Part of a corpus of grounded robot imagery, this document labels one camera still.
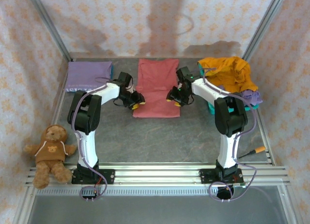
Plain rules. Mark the red t-shirt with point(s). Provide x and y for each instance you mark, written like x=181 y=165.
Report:
x=155 y=98

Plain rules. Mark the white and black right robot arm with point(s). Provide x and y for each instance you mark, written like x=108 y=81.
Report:
x=227 y=151

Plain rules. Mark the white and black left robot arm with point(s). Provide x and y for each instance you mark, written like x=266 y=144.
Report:
x=87 y=149

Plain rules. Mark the folded blue t-shirt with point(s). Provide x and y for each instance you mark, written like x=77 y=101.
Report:
x=111 y=71

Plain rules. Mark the teal plastic basket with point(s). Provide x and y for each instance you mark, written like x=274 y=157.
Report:
x=211 y=110

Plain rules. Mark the folded purple t-shirt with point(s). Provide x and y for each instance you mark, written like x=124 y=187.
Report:
x=84 y=71

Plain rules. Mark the crumpled orange t-shirt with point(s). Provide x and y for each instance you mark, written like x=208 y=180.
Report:
x=230 y=71

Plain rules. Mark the crumpled purple t-shirt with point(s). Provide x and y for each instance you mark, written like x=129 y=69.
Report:
x=252 y=97

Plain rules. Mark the brown teddy bear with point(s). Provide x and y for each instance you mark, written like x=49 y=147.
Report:
x=49 y=151

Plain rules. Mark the aluminium mounting rail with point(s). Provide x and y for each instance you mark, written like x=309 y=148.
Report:
x=157 y=174

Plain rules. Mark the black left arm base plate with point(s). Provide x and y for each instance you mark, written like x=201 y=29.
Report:
x=109 y=175

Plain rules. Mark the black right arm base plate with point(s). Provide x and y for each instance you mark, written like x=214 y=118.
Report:
x=206 y=175

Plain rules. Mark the aluminium frame post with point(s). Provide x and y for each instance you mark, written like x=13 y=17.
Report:
x=264 y=23
x=48 y=25

